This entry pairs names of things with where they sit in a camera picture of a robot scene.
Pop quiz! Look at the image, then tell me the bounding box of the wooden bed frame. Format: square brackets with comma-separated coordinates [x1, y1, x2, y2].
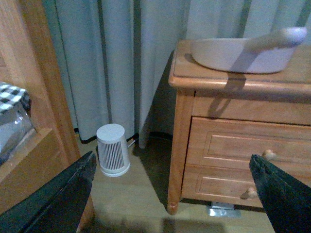
[0, 0, 96, 233]

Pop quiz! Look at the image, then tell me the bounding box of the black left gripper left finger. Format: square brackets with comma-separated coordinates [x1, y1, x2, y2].
[0, 151, 97, 233]

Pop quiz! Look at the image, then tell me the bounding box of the wooden drawer knob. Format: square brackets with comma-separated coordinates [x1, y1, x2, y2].
[240, 187, 258, 200]
[261, 150, 277, 161]

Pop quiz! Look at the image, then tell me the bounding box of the black white checkered cloth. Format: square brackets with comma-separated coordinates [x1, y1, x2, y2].
[0, 81, 30, 115]

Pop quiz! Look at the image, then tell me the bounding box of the lower wooden drawer knob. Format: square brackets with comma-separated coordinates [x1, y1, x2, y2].
[240, 187, 258, 200]

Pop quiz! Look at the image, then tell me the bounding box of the metal floor bracket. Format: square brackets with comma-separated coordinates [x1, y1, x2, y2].
[206, 201, 242, 218]

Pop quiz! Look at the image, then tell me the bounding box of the grey hand brush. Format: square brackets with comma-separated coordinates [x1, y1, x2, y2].
[244, 27, 307, 52]

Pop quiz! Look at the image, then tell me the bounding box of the pale green curtain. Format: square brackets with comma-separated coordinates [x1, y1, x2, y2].
[43, 0, 311, 147]

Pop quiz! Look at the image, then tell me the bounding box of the white cylindrical air purifier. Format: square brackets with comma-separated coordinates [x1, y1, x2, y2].
[96, 123, 130, 177]

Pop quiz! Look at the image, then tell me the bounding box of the wooden nightstand with drawers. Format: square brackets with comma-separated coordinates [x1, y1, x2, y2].
[167, 40, 311, 215]

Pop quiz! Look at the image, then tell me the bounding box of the upper wooden drawer knob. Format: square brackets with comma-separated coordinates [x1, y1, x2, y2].
[261, 150, 277, 161]

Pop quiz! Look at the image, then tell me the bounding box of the beige plastic dustpan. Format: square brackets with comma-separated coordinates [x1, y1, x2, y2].
[190, 38, 296, 74]

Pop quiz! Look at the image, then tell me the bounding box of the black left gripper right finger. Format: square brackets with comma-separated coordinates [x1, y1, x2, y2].
[249, 154, 311, 233]

